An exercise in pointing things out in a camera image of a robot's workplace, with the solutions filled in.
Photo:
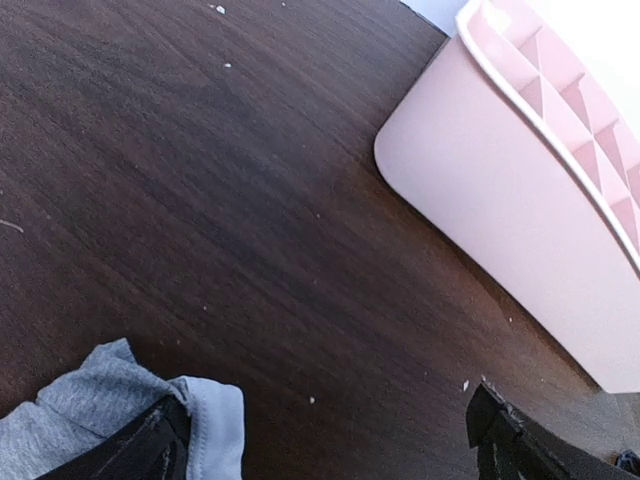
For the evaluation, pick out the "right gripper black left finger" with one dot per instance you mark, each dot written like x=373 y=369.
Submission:
x=154 y=445

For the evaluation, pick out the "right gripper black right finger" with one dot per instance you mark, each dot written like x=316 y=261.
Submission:
x=510 y=445

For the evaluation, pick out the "grey boxer briefs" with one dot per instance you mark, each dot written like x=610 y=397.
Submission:
x=83 y=408

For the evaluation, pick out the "navy and cream underwear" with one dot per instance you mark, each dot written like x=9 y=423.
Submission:
x=629 y=462

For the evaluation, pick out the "pink divided organizer box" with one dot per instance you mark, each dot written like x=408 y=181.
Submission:
x=509 y=145

